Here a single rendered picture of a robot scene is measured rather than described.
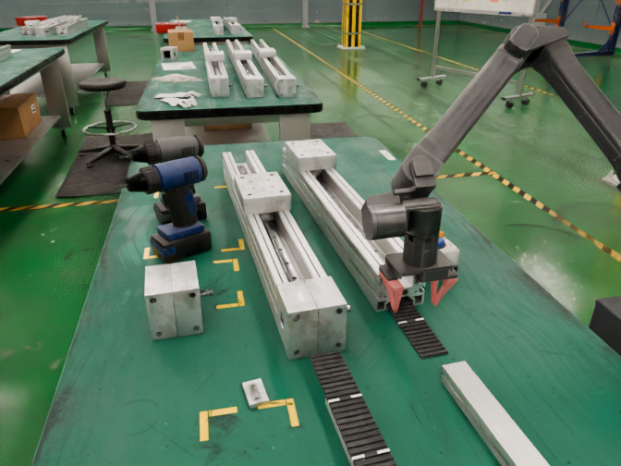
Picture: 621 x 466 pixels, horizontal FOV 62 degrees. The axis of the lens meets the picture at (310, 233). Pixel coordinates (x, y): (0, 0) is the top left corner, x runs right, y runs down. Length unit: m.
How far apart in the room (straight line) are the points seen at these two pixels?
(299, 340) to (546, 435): 0.38
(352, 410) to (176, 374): 0.30
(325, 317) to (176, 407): 0.27
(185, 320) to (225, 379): 0.14
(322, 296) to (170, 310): 0.26
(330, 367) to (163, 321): 0.31
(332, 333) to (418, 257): 0.19
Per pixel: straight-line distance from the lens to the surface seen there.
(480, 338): 0.98
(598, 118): 1.13
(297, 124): 2.75
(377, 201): 0.84
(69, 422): 0.86
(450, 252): 1.12
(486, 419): 0.79
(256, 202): 1.18
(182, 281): 0.94
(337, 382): 0.80
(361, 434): 0.74
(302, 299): 0.86
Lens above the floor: 1.35
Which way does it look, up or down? 27 degrees down
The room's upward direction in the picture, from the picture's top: straight up
